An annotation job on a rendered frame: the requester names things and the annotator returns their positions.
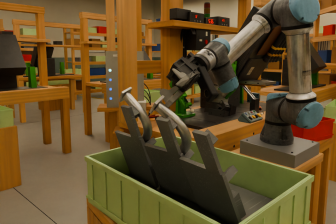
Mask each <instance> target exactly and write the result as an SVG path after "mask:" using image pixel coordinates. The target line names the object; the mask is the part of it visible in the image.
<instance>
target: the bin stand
mask: <svg viewBox="0 0 336 224"><path fill-rule="evenodd" d="M333 139H334V136H332V138H328V139H324V140H320V141H317V142H319V153H323V161H322V162H321V172H320V184H319V197H318V210H317V223H316V224H325V222H326V210H327V198H328V186H329V174H330V162H331V149H332V145H333Z"/></svg>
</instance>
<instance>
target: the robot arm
mask: <svg viewBox="0 0 336 224"><path fill-rule="evenodd" d="M319 14H320V3H319V1H318V0H271V1H270V2H268V3H267V4H266V5H265V6H263V7H262V8H261V9H260V10H259V11H258V12H257V13H256V14H255V15H254V16H253V17H252V21H251V22H250V23H249V24H248V25H246V26H245V27H244V28H243V29H242V30H241V31H240V32H239V33H238V34H237V35H236V36H235V37H234V38H233V39H232V40H231V41H229V42H228V41H227V40H226V39H224V38H221V37H218V38H216V39H214V40H212V41H210V42H209V43H208V44H207V45H206V46H205V47H204V48H202V49H201V50H200V51H199V52H197V53H196V54H195V55H194V54H193V53H192V52H190V53H189V54H188V55H187V57H186V58H184V57H183V56H182V57H181V58H180V59H178V60H177V61H176V62H175V63H173V65H172V67H171V68H170V71H169V73H168V75H167V76H166V77H167V78H168V79H169V80H170V81H173V82H174V83H176V84H175V85H176V86H173V87H172V88H171V89H170V90H168V89H164V88H163V89H161V90H160V92H159V93H160V95H161V96H162V95H163V96H164V98H163V100H164V101H165V103H166V104H165V105H166V106H167V107H168V108H169V107H170V106H171V105H172V104H173V103H174V102H176V101H177V100H178V99H179V98H180V97H181V96H182V95H183V94H184V92H186V91H187V90H188V89H189V88H190V87H191V86H192V85H193V84H194V83H196V82H197V83H198V85H199V87H200V89H201V92H202V94H203V96H204V98H205V100H206V102H212V101H213V100H214V99H215V97H216V96H217V94H218V92H217V90H216V88H215V86H214V84H215V85H218V88H219V89H220V91H221V92H222V93H229V92H232V91H234V90H235V89H236V88H237V87H238V86H239V82H238V79H237V76H236V74H235V72H234V69H233V67H232V63H233V62H235V61H236V60H237V59H238V58H239V57H240V56H241V55H242V54H243V53H244V52H245V51H246V50H247V49H248V48H249V47H250V46H251V45H252V44H253V43H254V42H256V41H257V40H258V39H259V38H260V37H261V36H262V35H263V34H264V33H268V32H270V31H271V30H272V29H273V28H275V27H278V26H281V31H282V32H283V33H284V34H285V36H286V51H287V67H288V82H289V92H275V93H269V94H268V95H267V98H266V109H265V122H264V126H263V128H262V130H261V133H260V137H259V139H260V140H261V141H262V142H264V143H267V144H271V145H278V146H288V145H292V144H293V143H294V136H293V132H292V128H291V124H292V125H295V126H298V127H299V128H304V129H312V128H314V127H316V126H317V125H318V124H319V122H320V121H321V120H322V118H323V115H324V108H323V106H322V105H321V104H320V103H319V102H317V95H316V94H315V93H314V92H313V91H312V73H311V51H310V30H311V29H312V28H313V27H314V21H315V20H316V19H317V18H318V16H319ZM178 87H180V89H179V88H178Z"/></svg>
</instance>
